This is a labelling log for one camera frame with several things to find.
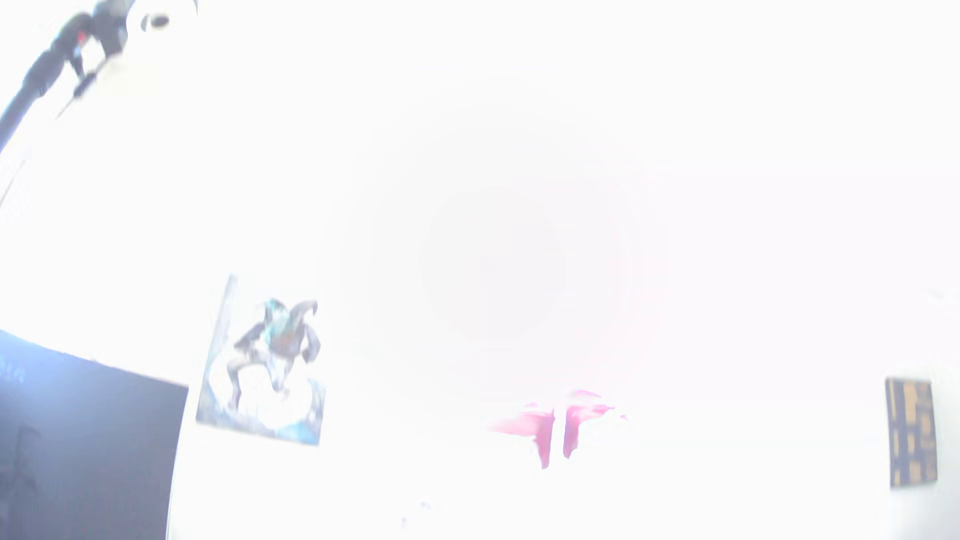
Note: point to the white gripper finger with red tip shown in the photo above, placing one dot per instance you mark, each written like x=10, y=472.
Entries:
x=579, y=412
x=541, y=429

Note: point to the figure art poster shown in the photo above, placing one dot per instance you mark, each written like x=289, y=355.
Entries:
x=262, y=375

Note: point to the dark monitor screen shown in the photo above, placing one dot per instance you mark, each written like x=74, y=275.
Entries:
x=82, y=442

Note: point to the dark yellow wall picture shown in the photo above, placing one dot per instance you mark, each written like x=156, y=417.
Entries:
x=911, y=431

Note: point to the black overhead camera stand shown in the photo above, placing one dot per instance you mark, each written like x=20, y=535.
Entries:
x=45, y=71

